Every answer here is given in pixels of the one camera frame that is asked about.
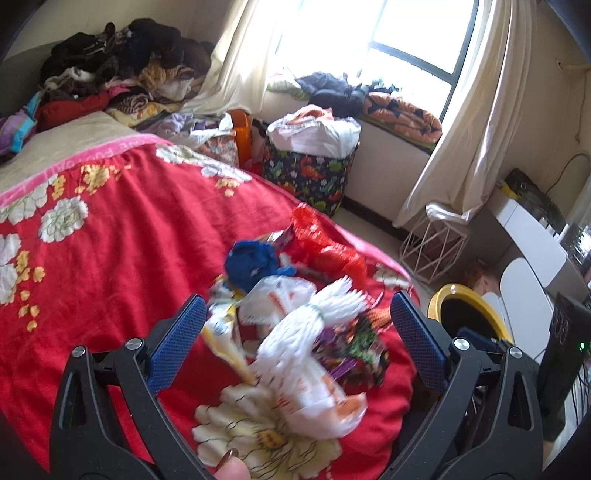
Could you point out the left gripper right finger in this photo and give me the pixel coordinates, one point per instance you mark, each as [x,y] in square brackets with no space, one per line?
[474,415]

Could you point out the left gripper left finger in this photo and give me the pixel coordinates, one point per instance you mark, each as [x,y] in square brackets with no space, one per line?
[86,438]

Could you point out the purple candy wrapper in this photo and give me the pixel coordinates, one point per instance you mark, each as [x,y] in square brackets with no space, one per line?
[355,355]

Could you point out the yellow snack wrapper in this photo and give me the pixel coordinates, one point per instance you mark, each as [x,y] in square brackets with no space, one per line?
[221,332]

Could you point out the white orange plastic bag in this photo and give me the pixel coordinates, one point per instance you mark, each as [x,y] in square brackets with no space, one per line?
[296,312]

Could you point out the blue plastic bag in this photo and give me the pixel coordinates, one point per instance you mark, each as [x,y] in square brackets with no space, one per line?
[250,261]

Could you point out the red plastic bag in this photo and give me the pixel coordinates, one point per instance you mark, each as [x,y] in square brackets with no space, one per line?
[310,244]

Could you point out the yellow rimmed black trash bin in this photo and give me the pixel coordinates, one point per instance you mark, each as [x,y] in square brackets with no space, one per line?
[463,313]

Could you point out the person's left hand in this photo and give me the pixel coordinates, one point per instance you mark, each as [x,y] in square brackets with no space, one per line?
[230,467]

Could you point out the white chair back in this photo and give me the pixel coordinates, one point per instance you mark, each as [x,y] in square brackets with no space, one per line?
[524,308]

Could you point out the black electronic device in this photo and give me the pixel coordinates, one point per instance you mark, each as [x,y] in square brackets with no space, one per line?
[568,344]

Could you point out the white desk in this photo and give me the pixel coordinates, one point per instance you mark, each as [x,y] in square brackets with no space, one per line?
[547,258]

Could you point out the red floral bed blanket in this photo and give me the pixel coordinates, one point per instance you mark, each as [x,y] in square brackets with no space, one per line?
[109,245]

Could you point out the dinosaur print laundry basket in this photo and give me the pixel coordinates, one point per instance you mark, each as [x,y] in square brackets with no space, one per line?
[317,180]

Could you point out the orange patterned folded quilt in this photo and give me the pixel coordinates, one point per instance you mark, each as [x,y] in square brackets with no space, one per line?
[402,118]

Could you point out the cream window curtain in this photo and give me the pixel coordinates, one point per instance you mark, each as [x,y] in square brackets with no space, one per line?
[477,130]

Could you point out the floral fabric bag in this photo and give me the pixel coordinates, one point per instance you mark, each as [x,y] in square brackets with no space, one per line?
[221,148]

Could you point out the white clothes in basket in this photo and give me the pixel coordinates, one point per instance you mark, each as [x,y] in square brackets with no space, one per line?
[315,131]

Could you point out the dark blue jacket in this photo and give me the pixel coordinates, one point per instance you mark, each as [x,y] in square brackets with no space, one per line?
[343,98]

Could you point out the pile of dark clothes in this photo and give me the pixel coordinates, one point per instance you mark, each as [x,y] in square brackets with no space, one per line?
[133,74]

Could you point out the white wire side table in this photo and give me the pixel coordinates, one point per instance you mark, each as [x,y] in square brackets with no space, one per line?
[433,247]

